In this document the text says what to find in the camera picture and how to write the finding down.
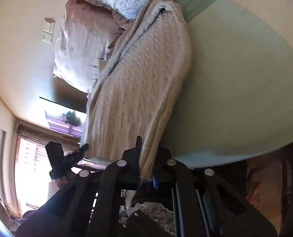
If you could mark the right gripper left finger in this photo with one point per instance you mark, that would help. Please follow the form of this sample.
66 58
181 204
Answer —
89 204

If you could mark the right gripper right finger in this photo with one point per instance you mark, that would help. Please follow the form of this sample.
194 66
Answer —
204 204

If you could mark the beige cable knit sweater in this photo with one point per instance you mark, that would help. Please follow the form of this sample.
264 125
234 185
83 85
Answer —
138 86

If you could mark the person's left hand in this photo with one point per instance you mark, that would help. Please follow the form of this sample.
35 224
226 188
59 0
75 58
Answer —
60 182

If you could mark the floral pastel bed sheet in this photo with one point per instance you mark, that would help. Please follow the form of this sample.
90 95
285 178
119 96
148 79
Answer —
237 101

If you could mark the white wall switch plate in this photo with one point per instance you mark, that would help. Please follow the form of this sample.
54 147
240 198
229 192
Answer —
48 30

